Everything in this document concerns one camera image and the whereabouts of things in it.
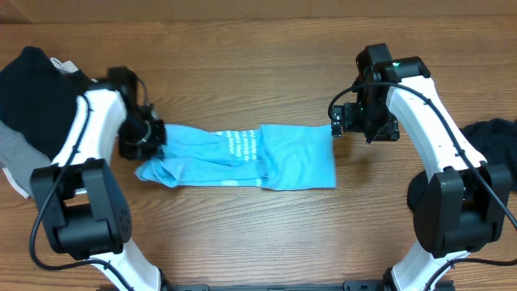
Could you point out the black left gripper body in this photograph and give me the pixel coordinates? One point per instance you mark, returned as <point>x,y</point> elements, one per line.
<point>139,140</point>

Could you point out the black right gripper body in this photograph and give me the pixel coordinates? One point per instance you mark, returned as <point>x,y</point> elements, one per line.
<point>373,117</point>

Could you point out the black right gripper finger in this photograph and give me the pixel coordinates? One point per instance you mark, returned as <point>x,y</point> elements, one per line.
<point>337,112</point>
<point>336,129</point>

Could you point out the light blue t-shirt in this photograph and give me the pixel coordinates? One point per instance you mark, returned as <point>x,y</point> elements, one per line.
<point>274,156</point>

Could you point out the black garment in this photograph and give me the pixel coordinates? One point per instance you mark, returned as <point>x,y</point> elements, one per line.
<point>492,141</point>

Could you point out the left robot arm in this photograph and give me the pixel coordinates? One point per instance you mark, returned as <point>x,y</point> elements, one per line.
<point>83,217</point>

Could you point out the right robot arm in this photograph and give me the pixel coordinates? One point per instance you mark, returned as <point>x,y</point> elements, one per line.
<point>463,203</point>

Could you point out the folded black shirt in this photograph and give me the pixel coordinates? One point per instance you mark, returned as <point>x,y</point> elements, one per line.
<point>66,89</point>

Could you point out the folded grey shirt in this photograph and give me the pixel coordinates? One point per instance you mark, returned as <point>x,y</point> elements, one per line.
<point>20,161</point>

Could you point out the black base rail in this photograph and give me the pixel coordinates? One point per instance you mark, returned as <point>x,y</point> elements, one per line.
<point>274,287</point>

